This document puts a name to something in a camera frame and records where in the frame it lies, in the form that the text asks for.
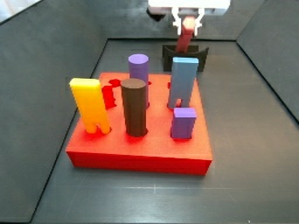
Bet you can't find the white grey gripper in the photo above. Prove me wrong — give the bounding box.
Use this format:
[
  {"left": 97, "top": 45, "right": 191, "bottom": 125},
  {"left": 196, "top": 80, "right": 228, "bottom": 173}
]
[{"left": 148, "top": 0, "right": 231, "bottom": 37}]

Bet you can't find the red hexagon rod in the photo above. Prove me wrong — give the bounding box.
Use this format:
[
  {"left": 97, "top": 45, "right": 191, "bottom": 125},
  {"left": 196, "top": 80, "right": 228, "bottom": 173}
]
[{"left": 175, "top": 17, "right": 195, "bottom": 53}]

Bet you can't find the red peg board base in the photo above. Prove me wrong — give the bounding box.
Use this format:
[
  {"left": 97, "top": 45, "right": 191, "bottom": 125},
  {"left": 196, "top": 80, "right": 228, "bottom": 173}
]
[{"left": 65, "top": 73, "right": 212, "bottom": 175}]

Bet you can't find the black curved cradle stand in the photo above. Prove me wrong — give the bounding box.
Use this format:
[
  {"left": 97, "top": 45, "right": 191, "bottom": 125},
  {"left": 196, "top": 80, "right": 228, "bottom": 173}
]
[{"left": 163, "top": 45, "right": 209, "bottom": 72}]

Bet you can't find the blue forked block peg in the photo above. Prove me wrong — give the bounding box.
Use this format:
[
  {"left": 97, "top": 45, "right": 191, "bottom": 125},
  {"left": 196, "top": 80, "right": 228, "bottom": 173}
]
[{"left": 168, "top": 57, "right": 199, "bottom": 109}]

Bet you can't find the purple cylinder peg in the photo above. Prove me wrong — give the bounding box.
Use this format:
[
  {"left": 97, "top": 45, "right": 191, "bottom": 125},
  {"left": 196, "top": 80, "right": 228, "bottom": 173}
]
[{"left": 128, "top": 53, "right": 149, "bottom": 109}]

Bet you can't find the dark brown cylinder peg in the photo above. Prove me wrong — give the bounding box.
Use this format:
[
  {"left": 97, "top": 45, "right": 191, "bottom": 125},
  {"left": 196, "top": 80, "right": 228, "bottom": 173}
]
[{"left": 120, "top": 78, "right": 147, "bottom": 137}]

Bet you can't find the short red flower peg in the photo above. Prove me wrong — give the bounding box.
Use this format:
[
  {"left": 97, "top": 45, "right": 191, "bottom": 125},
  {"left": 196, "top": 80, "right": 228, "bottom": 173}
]
[{"left": 101, "top": 86, "right": 116, "bottom": 109}]

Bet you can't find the purple square block peg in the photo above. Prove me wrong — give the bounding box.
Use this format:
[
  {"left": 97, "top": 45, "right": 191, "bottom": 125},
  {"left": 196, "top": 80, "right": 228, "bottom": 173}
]
[{"left": 171, "top": 108, "right": 197, "bottom": 139}]

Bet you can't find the yellow forked block peg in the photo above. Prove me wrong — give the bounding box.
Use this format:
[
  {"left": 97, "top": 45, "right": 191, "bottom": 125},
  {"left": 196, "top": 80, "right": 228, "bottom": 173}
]
[{"left": 69, "top": 78, "right": 109, "bottom": 134}]

